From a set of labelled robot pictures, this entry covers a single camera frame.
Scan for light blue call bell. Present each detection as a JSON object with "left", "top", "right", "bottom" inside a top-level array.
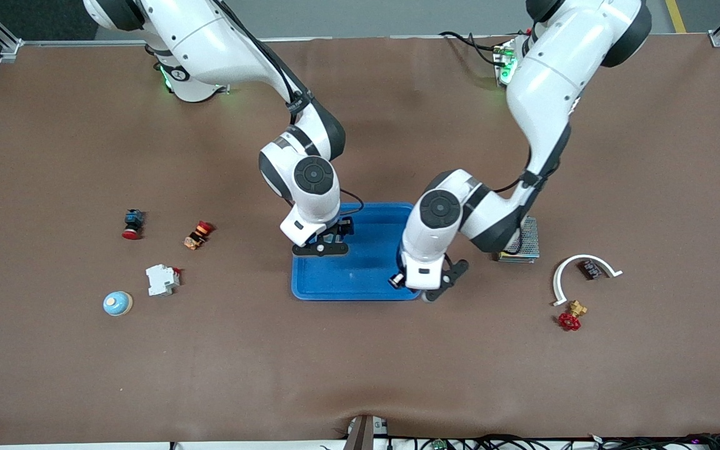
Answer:
[{"left": 103, "top": 291, "right": 134, "bottom": 317}]

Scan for blue plastic tray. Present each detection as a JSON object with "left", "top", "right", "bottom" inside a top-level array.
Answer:
[{"left": 291, "top": 202, "right": 423, "bottom": 301}]

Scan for brown table cover sheet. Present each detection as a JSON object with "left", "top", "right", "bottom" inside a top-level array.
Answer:
[{"left": 0, "top": 34, "right": 720, "bottom": 446}]

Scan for metal mesh power supply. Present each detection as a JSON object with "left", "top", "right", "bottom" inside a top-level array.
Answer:
[{"left": 497, "top": 216, "right": 540, "bottom": 264}]

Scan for red orange emergency button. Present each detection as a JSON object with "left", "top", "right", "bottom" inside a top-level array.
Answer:
[{"left": 184, "top": 221, "right": 214, "bottom": 251}]

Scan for white curved plastic arc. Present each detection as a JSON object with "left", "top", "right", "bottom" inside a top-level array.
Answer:
[{"left": 552, "top": 254, "right": 623, "bottom": 307}]

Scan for white circuit breaker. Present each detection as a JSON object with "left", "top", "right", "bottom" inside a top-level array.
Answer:
[{"left": 146, "top": 264, "right": 182, "bottom": 297}]

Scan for red push button blue body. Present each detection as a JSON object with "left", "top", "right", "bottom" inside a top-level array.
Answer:
[{"left": 122, "top": 209, "right": 146, "bottom": 240}]

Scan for yellow floor tape strip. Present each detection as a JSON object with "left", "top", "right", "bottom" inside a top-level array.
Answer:
[{"left": 665, "top": 0, "right": 689, "bottom": 34}]

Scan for grey metal bracket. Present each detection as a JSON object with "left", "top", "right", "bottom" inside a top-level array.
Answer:
[{"left": 344, "top": 414, "right": 389, "bottom": 450}]

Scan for brass valve red handle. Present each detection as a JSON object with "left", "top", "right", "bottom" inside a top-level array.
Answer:
[{"left": 557, "top": 300, "right": 588, "bottom": 332}]

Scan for black base cables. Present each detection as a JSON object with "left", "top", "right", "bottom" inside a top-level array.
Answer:
[{"left": 439, "top": 30, "right": 506, "bottom": 67}]

